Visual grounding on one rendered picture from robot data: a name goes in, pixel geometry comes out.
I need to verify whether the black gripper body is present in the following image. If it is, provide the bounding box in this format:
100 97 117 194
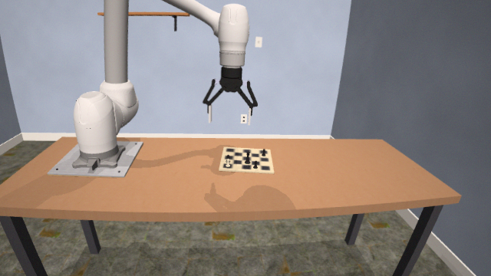
219 66 243 93

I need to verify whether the black chess piece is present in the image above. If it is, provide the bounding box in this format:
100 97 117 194
245 151 251 164

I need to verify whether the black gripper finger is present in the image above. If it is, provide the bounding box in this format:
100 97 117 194
203 78 229 123
233 80 258 125

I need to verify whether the cream and black chessboard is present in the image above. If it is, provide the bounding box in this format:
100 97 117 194
219 147 274 174

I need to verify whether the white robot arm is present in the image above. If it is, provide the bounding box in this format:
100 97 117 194
72 0 249 172

